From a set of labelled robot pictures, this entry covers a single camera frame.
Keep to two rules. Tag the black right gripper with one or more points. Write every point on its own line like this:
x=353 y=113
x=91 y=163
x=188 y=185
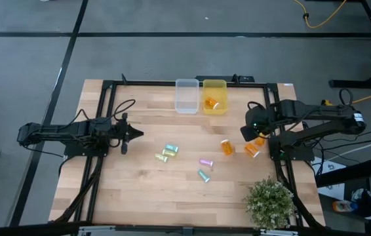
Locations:
x=257 y=119

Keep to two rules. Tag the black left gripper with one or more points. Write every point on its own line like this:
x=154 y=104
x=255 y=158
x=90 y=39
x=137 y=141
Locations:
x=124 y=131

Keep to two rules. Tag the orange medicine bottle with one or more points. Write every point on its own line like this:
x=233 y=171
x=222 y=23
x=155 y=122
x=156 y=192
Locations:
x=227 y=147
x=211 y=103
x=260 y=141
x=252 y=150

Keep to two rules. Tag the yellow medicine bottle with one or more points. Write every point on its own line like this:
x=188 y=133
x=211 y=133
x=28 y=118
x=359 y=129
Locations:
x=161 y=158

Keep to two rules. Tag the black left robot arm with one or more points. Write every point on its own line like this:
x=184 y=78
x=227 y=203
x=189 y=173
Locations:
x=57 y=129

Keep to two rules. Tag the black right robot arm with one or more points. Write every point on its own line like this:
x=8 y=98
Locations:
x=320 y=114

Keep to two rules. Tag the yellow plastic bin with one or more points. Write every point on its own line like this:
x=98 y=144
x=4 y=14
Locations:
x=215 y=88

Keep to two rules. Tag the clear plastic bin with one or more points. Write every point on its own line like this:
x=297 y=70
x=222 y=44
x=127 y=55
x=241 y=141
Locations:
x=187 y=98

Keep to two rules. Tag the small green potted plant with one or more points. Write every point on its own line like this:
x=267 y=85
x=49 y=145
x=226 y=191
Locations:
x=269 y=203

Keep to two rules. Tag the white printed floor sheet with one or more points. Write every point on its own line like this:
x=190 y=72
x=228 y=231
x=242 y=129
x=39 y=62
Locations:
x=331 y=193

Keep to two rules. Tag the black floor beam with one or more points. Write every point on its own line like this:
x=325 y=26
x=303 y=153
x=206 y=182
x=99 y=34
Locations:
x=349 y=170

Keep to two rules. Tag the orange drink bottle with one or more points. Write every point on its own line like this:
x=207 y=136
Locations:
x=344 y=206

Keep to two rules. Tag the black aluminium table frame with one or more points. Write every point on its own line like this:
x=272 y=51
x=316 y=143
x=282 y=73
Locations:
x=139 y=83

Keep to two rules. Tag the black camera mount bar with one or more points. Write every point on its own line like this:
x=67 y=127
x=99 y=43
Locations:
x=225 y=78

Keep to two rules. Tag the black rail with silver brackets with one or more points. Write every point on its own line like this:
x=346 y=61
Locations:
x=25 y=229

